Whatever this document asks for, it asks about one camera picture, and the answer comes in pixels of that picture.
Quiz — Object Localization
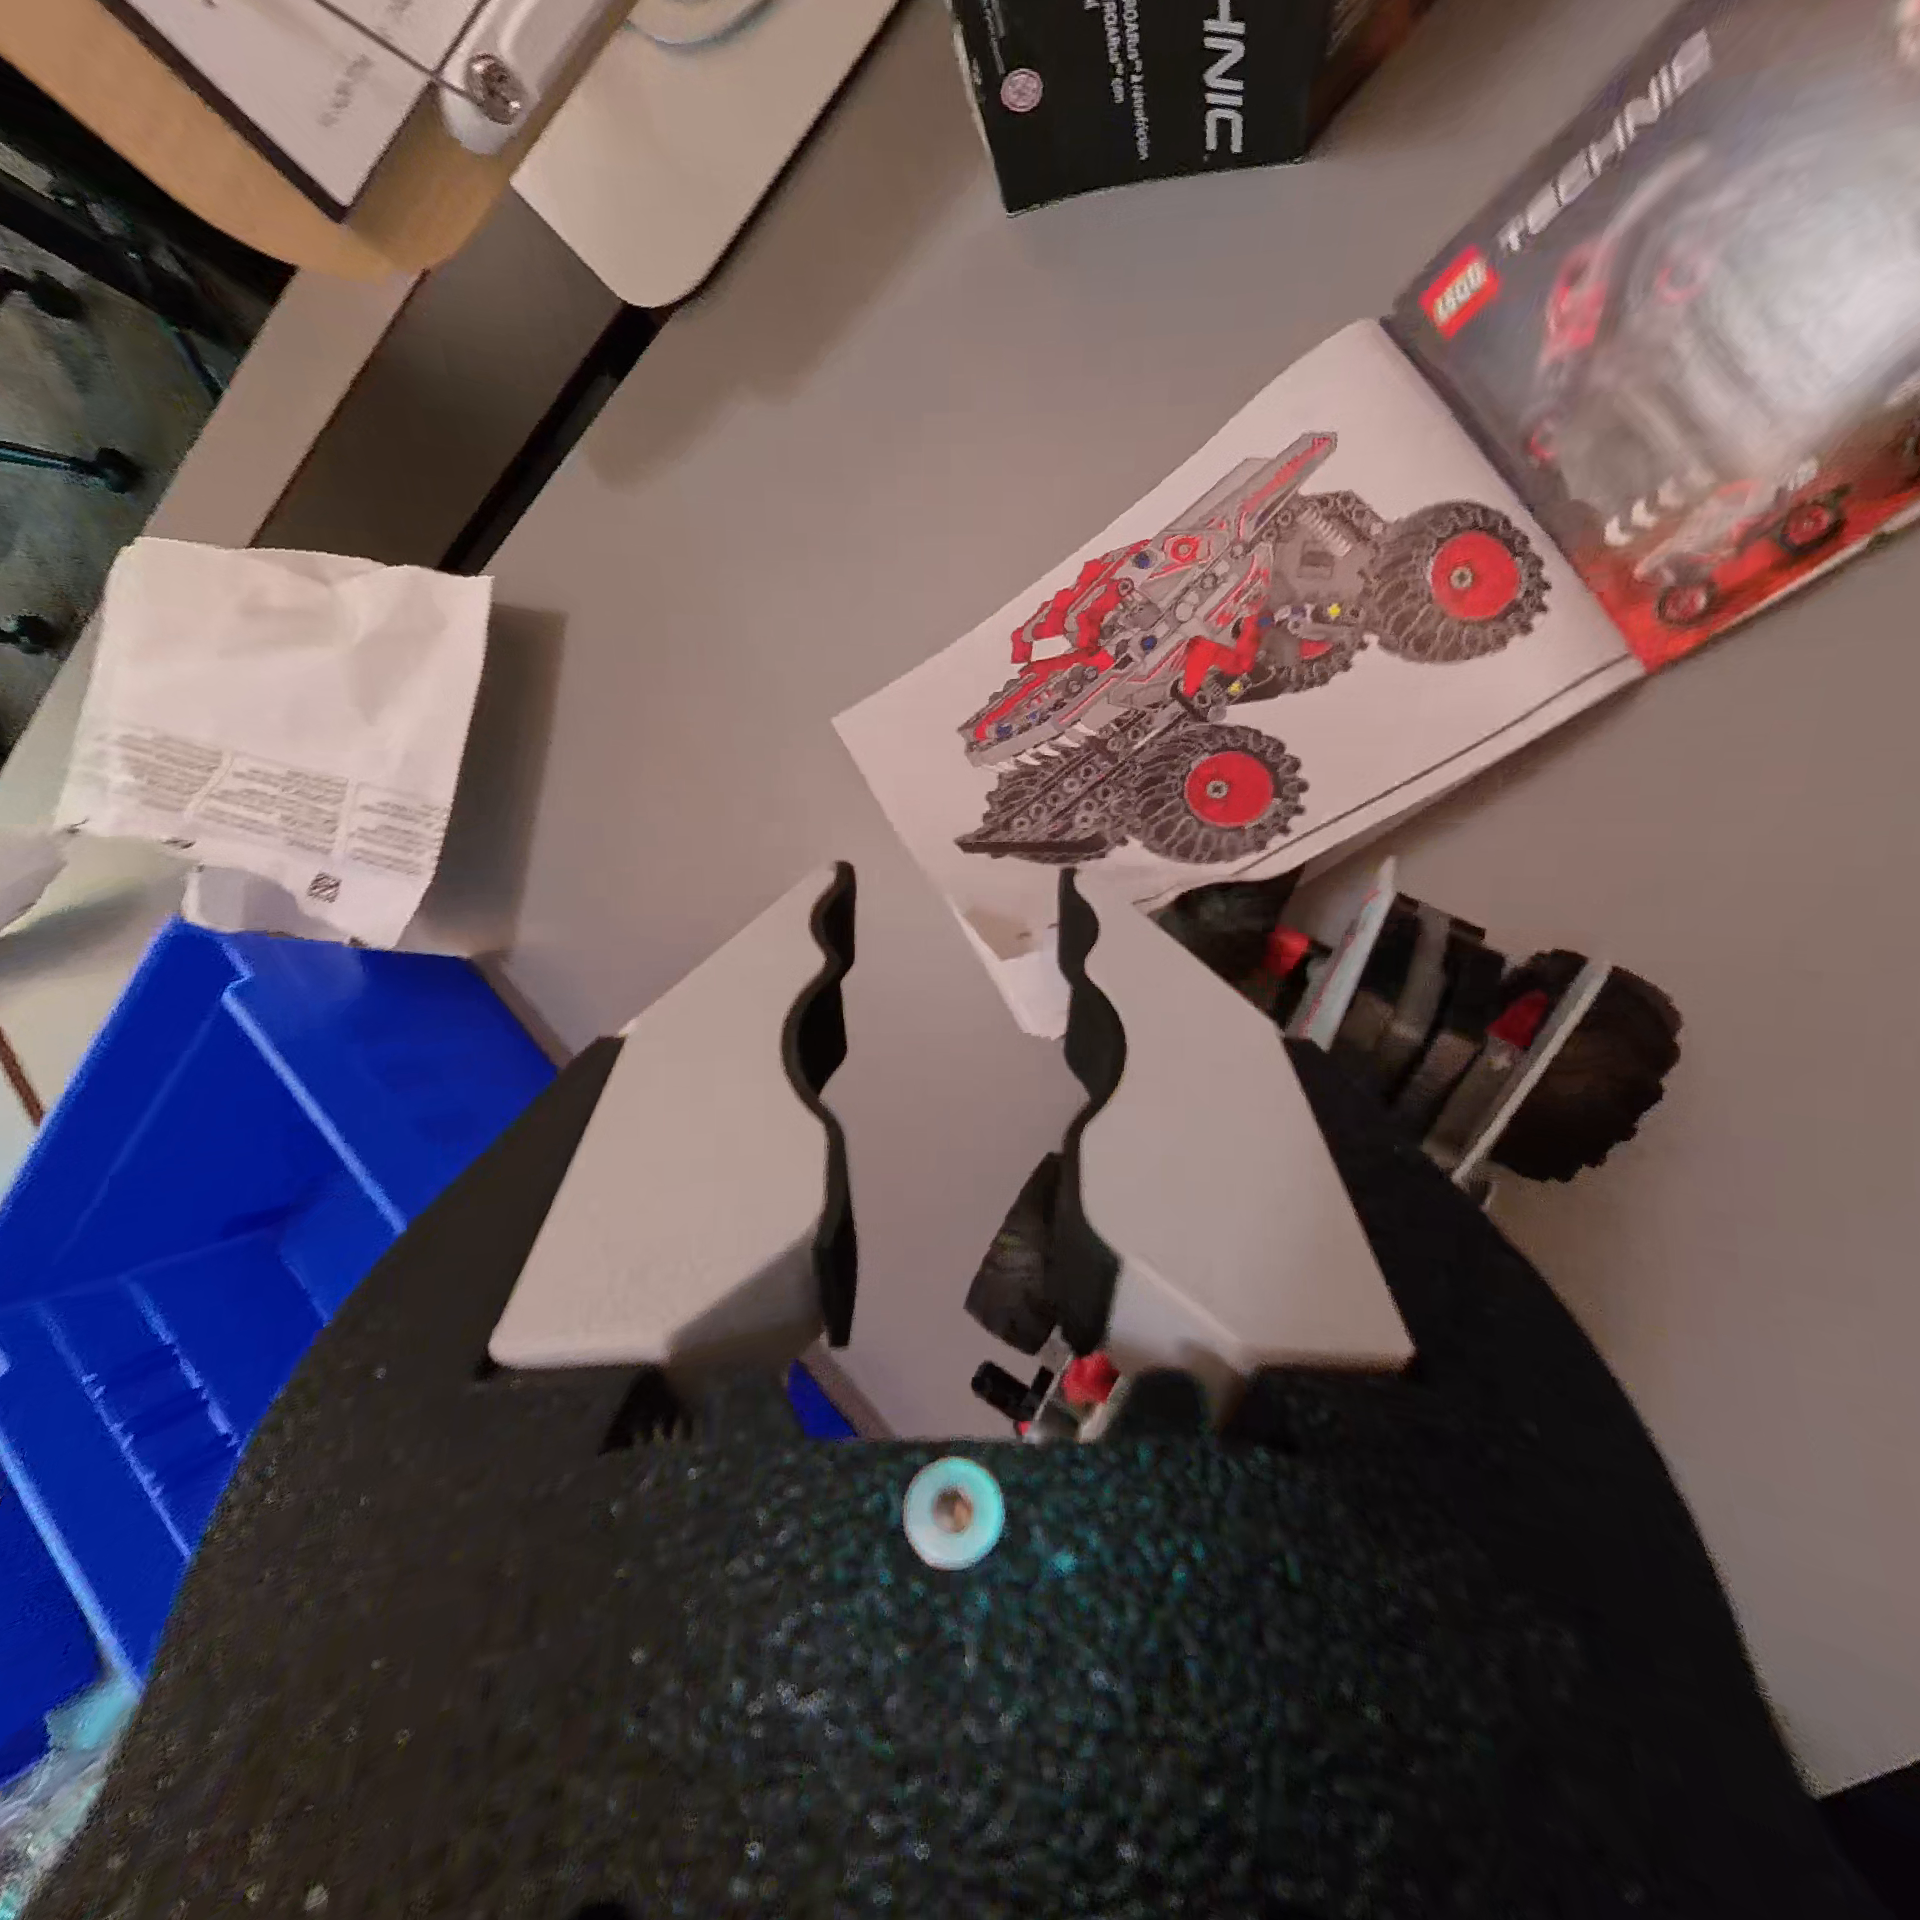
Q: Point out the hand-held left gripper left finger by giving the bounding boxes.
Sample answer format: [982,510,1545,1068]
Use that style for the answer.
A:
[487,861,859,1375]

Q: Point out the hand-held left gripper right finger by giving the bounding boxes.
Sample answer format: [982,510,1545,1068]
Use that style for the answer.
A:
[1051,867,1415,1379]

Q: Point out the red grey toy monster truck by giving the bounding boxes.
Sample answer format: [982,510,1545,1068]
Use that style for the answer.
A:
[961,860,1686,1447]

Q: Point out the grey desk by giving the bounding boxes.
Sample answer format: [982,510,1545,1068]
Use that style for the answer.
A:
[0,0,1920,1795]

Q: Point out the blue plastic bin with tag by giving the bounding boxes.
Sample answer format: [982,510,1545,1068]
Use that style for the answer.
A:
[0,919,561,1788]

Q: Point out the white crumpled paper bag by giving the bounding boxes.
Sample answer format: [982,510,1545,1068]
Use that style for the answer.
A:
[53,534,500,949]

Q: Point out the toy truck instruction booklet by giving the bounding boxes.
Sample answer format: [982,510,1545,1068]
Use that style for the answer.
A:
[830,0,1920,1041]

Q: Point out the clear plastic bag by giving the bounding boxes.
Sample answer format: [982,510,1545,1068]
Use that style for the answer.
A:
[0,1667,147,1913]

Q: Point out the white sign stand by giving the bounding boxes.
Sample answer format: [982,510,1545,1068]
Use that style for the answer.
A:
[430,0,904,309]

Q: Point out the black toy set box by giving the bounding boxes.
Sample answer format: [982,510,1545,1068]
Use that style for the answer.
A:
[951,0,1432,216]

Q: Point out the wooden instruction sign board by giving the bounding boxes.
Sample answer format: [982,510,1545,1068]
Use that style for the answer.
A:
[0,0,639,282]

